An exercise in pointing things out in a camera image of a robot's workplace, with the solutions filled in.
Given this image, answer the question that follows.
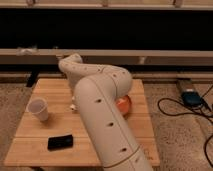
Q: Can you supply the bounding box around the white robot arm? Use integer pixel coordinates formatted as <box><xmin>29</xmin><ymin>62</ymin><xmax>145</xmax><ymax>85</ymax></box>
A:
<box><xmin>58</xmin><ymin>54</ymin><xmax>153</xmax><ymax>171</ymax></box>

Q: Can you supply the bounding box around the black rectangular case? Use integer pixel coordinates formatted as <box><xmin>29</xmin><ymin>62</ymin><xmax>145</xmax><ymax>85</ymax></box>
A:
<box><xmin>47</xmin><ymin>135</ymin><xmax>73</xmax><ymax>150</ymax></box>

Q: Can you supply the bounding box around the blue power adapter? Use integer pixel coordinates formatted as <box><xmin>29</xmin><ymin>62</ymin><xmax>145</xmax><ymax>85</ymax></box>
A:
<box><xmin>177</xmin><ymin>79</ymin><xmax>205</xmax><ymax>107</ymax></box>

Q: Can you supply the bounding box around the grey wall rail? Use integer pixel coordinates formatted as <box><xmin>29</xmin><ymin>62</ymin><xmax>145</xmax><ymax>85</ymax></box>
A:
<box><xmin>0</xmin><ymin>48</ymin><xmax>213</xmax><ymax>66</ymax></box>

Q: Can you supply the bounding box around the black cable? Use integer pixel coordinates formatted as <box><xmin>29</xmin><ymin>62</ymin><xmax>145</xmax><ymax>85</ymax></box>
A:
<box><xmin>157</xmin><ymin>84</ymin><xmax>213</xmax><ymax>168</ymax></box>

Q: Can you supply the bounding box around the orange ceramic bowl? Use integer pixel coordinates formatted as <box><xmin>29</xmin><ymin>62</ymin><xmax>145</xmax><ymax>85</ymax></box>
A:
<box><xmin>116</xmin><ymin>95</ymin><xmax>131</xmax><ymax>116</ymax></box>

